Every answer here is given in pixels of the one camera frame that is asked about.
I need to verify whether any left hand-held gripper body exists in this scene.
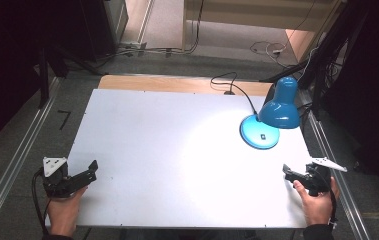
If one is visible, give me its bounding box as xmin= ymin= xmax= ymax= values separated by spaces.
xmin=41 ymin=156 xmax=85 ymax=200

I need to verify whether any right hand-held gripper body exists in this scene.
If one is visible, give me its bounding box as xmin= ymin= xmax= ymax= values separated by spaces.
xmin=304 ymin=157 xmax=348 ymax=197

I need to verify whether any person's right hand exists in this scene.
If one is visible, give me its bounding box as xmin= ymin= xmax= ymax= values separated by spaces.
xmin=292 ymin=176 xmax=341 ymax=228

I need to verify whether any person's left hand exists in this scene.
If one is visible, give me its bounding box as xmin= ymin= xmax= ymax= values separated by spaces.
xmin=46 ymin=186 xmax=88 ymax=238

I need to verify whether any blue desk lamp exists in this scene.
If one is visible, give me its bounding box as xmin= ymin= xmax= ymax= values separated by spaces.
xmin=239 ymin=76 xmax=302 ymax=151

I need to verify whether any black metal stand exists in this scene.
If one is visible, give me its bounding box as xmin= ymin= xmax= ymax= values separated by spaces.
xmin=37 ymin=45 xmax=51 ymax=110

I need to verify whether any black curtain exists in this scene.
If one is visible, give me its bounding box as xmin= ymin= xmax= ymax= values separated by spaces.
xmin=310 ymin=0 xmax=379 ymax=204
xmin=0 ymin=0 xmax=88 ymax=157

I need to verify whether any wooden table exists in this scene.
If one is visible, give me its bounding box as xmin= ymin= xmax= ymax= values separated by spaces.
xmin=97 ymin=74 xmax=275 ymax=98

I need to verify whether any grey power strip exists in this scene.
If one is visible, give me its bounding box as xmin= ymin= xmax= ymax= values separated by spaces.
xmin=119 ymin=40 xmax=148 ymax=52

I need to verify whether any black cabinet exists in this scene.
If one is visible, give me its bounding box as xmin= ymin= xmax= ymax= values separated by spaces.
xmin=78 ymin=0 xmax=130 ymax=63

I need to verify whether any aluminium floor rail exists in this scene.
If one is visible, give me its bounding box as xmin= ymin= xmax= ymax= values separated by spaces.
xmin=0 ymin=77 xmax=62 ymax=240
xmin=297 ymin=89 xmax=373 ymax=240

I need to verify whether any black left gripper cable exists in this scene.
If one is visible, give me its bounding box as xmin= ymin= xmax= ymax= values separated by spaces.
xmin=31 ymin=167 xmax=52 ymax=238

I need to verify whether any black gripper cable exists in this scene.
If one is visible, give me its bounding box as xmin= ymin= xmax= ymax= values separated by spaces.
xmin=31 ymin=167 xmax=52 ymax=238
xmin=322 ymin=171 xmax=340 ymax=230

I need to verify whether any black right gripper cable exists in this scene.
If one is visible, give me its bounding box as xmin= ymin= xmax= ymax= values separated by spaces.
xmin=322 ymin=171 xmax=340 ymax=230

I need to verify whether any black lamp cable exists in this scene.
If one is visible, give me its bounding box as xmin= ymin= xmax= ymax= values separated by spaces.
xmin=210 ymin=71 xmax=259 ymax=116

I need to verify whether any white floor cable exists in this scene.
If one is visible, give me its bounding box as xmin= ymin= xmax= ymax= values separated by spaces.
xmin=249 ymin=39 xmax=290 ymax=61

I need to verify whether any black floor cable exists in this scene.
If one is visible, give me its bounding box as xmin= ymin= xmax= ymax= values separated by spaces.
xmin=93 ymin=0 xmax=206 ymax=69

